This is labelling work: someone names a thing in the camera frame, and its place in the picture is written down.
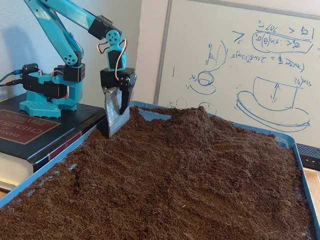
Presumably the black cable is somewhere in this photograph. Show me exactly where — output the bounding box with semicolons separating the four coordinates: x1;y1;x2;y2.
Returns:
0;79;24;87

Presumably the blue plastic tray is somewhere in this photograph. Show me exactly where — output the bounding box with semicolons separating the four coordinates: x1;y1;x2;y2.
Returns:
0;100;320;240

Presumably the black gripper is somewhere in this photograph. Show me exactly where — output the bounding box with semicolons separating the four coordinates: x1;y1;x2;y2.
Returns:
99;67;138;139

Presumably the black chemistry physics handbook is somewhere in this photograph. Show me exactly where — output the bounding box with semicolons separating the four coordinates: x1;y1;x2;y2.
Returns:
0;93;109;193

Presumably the black electronic box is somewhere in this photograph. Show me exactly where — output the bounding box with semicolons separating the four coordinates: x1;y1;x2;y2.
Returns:
296;143;320;172

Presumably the blue cable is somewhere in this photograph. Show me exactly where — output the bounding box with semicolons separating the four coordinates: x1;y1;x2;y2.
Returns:
0;70;24;84

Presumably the whiteboard with blue drawings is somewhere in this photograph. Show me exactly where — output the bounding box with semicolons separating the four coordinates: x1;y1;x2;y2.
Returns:
153;0;320;148

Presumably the brown soil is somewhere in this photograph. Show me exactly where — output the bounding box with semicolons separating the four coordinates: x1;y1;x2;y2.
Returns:
0;106;316;240

